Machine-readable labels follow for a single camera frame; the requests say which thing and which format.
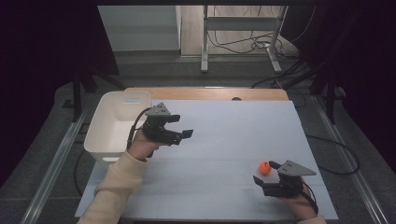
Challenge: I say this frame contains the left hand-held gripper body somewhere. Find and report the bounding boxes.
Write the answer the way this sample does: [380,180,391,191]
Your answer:
[142,102,183,147]

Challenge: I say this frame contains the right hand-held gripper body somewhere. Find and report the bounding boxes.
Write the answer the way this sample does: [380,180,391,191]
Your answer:
[262,160,318,199]

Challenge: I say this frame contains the small orange fruit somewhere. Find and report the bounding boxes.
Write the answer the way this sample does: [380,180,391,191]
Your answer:
[259,161,273,175]

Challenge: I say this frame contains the white plastic bin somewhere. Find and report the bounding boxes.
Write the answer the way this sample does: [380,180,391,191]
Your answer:
[83,90,156,169]

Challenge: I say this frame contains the person's right hand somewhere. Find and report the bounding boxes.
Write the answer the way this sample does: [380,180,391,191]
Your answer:
[279,184,318,220]

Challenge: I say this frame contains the person's left hand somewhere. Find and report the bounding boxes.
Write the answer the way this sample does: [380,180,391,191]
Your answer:
[127,125,162,162]

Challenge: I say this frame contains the white table mat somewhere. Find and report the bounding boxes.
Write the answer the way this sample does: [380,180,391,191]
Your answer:
[74,99,339,221]

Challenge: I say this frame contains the black metal stand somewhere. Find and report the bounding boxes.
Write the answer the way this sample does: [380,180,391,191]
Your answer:
[309,69,345,125]
[61,60,127,123]

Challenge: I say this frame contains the white cabinet panel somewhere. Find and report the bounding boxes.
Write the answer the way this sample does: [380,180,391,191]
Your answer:
[97,5,182,52]

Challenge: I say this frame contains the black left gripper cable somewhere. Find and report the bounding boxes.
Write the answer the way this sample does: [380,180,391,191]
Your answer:
[125,106,154,151]

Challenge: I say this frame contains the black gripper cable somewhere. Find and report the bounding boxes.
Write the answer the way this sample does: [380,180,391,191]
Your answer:
[299,181,319,216]
[125,106,154,151]

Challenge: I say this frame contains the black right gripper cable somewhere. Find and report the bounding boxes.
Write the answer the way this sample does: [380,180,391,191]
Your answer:
[299,181,319,216]

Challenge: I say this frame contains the aluminium floor rail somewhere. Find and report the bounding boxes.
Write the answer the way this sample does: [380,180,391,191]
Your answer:
[20,111,89,224]
[312,95,390,224]

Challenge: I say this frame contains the black looped floor cable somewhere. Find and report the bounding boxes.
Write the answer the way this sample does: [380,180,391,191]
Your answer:
[305,133,361,175]

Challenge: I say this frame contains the thin black floor cable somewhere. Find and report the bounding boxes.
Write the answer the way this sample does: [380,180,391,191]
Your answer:
[73,148,87,198]

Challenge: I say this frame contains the tangle of black floor cables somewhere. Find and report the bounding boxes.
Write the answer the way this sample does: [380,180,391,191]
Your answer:
[207,29,302,59]

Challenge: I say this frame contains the white metal desk frame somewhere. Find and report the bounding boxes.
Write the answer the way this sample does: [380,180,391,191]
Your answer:
[200,5,289,75]

